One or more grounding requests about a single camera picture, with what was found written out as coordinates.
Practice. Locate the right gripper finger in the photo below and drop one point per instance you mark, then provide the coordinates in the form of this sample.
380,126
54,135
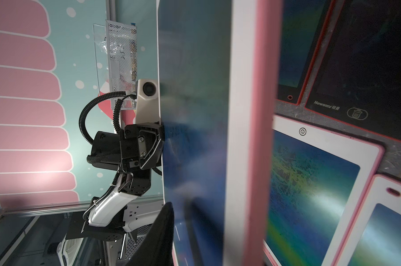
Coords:
156,249

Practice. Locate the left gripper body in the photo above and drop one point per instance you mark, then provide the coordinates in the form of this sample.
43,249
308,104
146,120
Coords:
136,181

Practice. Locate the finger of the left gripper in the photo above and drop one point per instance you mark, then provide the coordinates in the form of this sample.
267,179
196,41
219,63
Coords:
150,145

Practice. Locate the red writing tablet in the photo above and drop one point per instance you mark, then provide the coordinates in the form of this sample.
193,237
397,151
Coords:
303,24
359,79

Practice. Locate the pink frame writing tablet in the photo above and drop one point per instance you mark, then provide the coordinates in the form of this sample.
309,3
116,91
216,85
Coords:
374,239

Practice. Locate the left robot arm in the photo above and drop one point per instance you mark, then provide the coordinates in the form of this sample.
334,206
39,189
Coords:
117,222

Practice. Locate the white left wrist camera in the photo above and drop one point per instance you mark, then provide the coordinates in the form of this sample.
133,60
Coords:
147,107

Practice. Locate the white wire wall basket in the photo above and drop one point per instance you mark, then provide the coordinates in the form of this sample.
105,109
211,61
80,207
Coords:
115,47

